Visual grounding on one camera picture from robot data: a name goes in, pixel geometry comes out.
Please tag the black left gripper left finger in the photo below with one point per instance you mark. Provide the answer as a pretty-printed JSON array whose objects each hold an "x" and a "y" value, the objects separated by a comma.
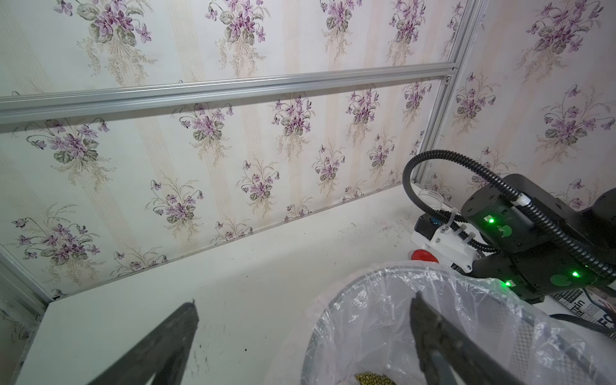
[{"x": 161, "y": 356}]

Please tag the red jar lid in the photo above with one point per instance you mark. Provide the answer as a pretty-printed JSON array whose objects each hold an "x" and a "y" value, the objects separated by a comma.
[{"x": 423, "y": 255}]

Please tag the white lid bean jar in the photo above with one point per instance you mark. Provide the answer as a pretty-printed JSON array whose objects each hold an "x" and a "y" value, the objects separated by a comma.
[{"x": 432, "y": 199}]

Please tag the mesh bin with pink bag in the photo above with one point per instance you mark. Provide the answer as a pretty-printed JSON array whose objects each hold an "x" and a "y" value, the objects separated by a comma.
[{"x": 363, "y": 324}]

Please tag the green mung beans pile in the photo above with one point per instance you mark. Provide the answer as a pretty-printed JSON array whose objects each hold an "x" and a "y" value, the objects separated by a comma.
[{"x": 370, "y": 378}]

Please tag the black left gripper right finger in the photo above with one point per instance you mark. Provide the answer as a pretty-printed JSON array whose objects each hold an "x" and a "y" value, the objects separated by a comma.
[{"x": 447, "y": 355}]

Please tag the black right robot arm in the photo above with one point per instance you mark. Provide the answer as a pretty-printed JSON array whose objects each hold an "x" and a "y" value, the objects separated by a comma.
[{"x": 513, "y": 230}]

